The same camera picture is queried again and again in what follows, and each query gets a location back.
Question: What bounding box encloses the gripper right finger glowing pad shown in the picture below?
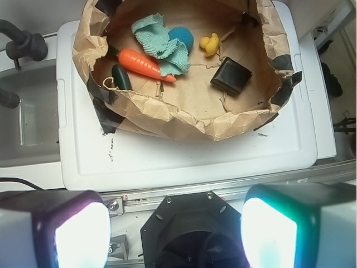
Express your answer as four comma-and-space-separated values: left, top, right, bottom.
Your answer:
240, 183, 356, 267

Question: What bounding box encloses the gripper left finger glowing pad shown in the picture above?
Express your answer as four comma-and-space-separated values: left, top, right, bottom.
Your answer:
1, 190, 110, 267

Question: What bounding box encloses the black box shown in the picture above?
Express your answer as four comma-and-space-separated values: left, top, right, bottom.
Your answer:
210, 57, 252, 96

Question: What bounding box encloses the white plastic bin lid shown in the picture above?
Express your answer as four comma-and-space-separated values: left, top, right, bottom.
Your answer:
56, 0, 319, 193

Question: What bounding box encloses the dark green toy cucumber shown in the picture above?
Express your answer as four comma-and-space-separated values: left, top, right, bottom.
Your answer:
112, 64, 132, 90

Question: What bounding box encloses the orange plastic carrot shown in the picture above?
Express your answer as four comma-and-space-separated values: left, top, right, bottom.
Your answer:
118, 49, 176, 83

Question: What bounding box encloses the brown paper bag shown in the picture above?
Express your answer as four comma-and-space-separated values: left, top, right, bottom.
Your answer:
73, 1, 302, 141

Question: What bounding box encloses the yellow rubber duck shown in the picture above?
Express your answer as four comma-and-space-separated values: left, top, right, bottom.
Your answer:
199, 33, 220, 58

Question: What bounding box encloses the blue ball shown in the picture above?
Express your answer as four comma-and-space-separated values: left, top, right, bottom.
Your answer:
168, 26, 194, 52

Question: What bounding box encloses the light blue cloth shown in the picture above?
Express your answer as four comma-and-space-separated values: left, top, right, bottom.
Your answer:
131, 13, 190, 76

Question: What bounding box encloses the metal corner bracket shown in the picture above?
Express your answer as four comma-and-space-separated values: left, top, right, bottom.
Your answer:
108, 234, 129, 261

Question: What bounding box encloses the black octagonal mount plate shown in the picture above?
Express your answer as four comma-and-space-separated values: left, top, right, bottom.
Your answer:
141, 192, 249, 267

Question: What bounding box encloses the aluminium rail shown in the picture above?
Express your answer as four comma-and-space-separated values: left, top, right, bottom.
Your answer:
100, 159, 356, 216

